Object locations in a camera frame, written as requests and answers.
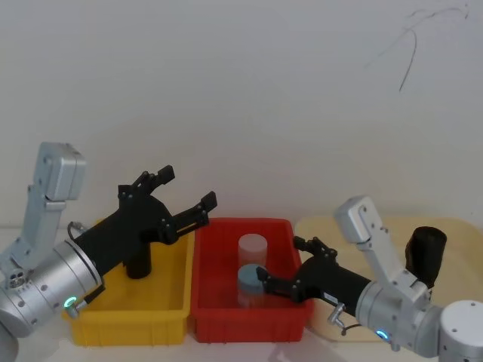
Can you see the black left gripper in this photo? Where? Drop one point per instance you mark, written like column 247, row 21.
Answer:
column 128, row 226

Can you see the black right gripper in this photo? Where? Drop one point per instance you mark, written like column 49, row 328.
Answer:
column 328, row 281

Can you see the clear plastic cylinder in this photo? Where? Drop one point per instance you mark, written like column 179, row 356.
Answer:
column 253, row 249

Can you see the clear cylinder with grey cap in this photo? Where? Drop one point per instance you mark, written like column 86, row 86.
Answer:
column 249, row 286

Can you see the slim black cylinder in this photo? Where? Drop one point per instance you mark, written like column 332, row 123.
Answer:
column 139, row 264

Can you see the red plastic bin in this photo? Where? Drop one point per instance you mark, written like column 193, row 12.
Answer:
column 226, row 324

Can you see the wide black cylinder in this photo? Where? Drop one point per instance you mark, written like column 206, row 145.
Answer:
column 426, row 256

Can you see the yellow plastic bin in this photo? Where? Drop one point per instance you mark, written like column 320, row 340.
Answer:
column 151, row 324

